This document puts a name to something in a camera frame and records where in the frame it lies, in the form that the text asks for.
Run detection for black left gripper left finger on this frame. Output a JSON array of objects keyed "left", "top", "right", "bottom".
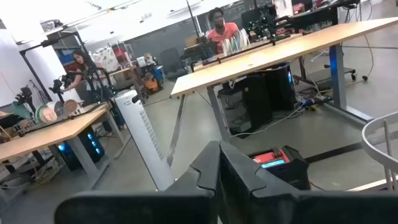
[{"left": 54, "top": 140, "right": 220, "bottom": 224}]

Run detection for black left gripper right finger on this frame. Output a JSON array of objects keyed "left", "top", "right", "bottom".
[{"left": 219, "top": 140, "right": 398, "bottom": 224}]

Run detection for white wire dish rack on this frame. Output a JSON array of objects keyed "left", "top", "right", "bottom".
[{"left": 361, "top": 111, "right": 398, "bottom": 191}]

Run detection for red and black power station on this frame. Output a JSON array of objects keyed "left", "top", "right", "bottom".
[{"left": 248, "top": 144, "right": 312, "bottom": 191}]

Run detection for white tower fan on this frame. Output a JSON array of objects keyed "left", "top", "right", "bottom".
[{"left": 114, "top": 89, "right": 175, "bottom": 191}]

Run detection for computer tower with blue lights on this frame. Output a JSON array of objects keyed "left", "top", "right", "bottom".
[{"left": 57, "top": 126, "right": 106, "bottom": 171}]

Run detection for grey mesh computer case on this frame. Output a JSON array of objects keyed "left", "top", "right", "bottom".
[{"left": 217, "top": 86, "right": 252, "bottom": 135}]

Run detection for power strip with plugs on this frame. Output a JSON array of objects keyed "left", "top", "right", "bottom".
[{"left": 295, "top": 96, "right": 324, "bottom": 111}]

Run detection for black computer tower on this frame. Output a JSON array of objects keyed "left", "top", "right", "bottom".
[{"left": 242, "top": 63, "right": 297, "bottom": 130}]

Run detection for wooden desk with grey legs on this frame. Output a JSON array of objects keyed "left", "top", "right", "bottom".
[
  {"left": 0, "top": 102, "right": 131, "bottom": 190},
  {"left": 166, "top": 17, "right": 398, "bottom": 167}
]

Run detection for orange bag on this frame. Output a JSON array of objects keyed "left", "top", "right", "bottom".
[{"left": 143, "top": 73, "right": 160, "bottom": 94}]

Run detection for distant rack of plates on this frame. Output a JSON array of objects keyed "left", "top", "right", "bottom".
[
  {"left": 35, "top": 98, "right": 82, "bottom": 124},
  {"left": 221, "top": 28, "right": 251, "bottom": 57}
]

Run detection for dark office chair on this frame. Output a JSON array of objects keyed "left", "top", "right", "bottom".
[{"left": 159, "top": 47, "right": 189, "bottom": 82}]

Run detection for person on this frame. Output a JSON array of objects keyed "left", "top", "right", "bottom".
[
  {"left": 206, "top": 7, "right": 241, "bottom": 55},
  {"left": 60, "top": 49, "right": 103, "bottom": 103}
]

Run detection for white floor cable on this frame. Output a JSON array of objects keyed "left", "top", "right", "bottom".
[{"left": 229, "top": 104, "right": 308, "bottom": 138}]

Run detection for wooden desk with black rail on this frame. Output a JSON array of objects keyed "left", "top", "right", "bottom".
[{"left": 191, "top": 32, "right": 304, "bottom": 73}]

